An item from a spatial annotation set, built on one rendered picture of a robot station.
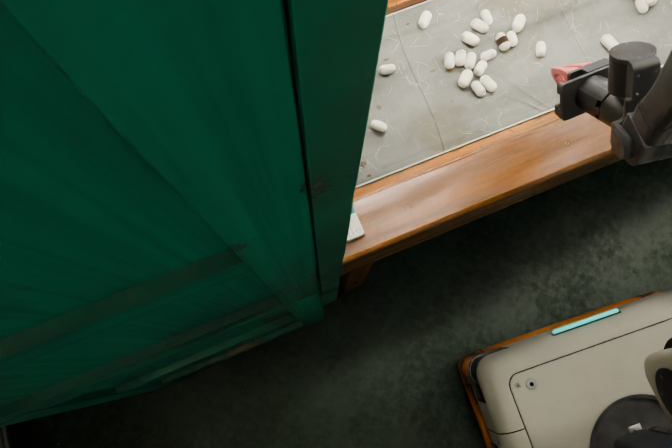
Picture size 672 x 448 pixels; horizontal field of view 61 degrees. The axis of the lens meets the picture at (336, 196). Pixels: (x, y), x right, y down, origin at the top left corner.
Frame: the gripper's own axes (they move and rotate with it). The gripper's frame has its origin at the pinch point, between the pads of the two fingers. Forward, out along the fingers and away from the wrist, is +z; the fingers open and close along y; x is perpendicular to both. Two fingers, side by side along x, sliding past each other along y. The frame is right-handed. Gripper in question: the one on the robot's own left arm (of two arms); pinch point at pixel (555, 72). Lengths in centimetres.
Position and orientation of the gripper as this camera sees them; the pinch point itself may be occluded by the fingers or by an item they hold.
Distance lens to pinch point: 105.4
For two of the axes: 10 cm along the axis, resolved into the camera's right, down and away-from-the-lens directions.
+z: -3.0, -5.2, 8.0
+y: -9.2, 3.7, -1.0
